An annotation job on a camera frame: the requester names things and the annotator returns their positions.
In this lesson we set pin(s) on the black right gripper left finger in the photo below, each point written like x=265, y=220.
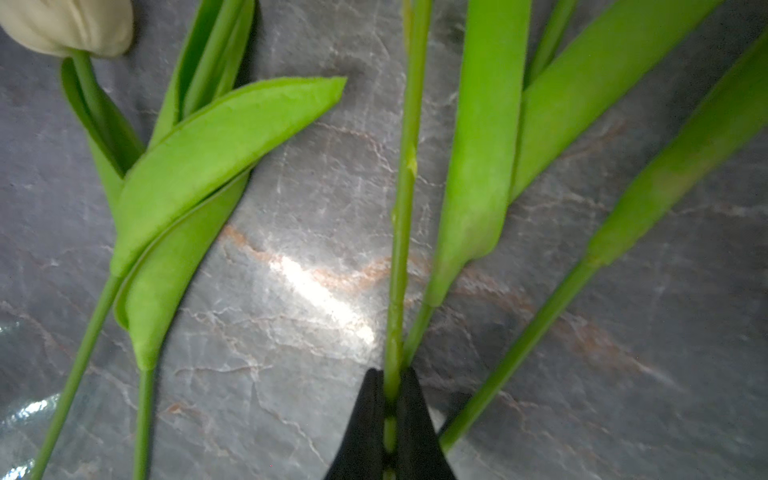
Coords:
x=361, y=453

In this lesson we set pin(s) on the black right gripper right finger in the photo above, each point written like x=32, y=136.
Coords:
x=418, y=451

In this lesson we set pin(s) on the white tulip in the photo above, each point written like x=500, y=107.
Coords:
x=171, y=196

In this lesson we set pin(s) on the orange tulip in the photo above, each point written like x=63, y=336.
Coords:
x=597, y=68

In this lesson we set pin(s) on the pale pink tulip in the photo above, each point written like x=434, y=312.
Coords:
x=416, y=24

